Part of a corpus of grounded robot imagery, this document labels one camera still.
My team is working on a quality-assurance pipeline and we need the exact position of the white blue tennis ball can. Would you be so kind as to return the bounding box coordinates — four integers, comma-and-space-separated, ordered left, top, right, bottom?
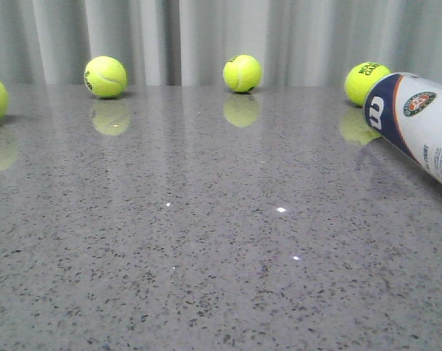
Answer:
363, 72, 442, 184

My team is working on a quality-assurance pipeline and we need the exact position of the centre tennis ball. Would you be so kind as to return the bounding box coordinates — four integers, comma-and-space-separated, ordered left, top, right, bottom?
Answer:
223, 54, 262, 93

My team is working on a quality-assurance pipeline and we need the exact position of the right tennis ball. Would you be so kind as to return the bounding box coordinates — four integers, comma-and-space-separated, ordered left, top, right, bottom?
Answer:
344, 61, 391, 106

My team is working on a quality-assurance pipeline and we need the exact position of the grey pleated curtain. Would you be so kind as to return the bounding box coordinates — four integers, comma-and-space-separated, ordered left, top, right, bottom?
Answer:
0, 1, 442, 86

